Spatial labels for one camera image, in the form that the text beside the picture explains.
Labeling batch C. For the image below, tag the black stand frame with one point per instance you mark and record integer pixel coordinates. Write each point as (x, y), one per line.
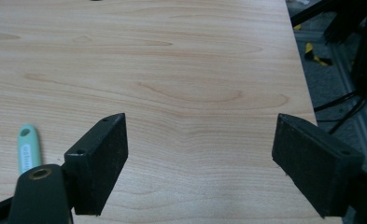
(355, 28)

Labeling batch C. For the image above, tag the aluminium floor rail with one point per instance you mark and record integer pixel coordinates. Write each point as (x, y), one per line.
(349, 84)

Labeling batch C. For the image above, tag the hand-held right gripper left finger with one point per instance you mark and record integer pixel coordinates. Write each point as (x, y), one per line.
(97, 161)

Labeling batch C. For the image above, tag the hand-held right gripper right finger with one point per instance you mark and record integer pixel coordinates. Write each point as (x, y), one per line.
(315, 165)

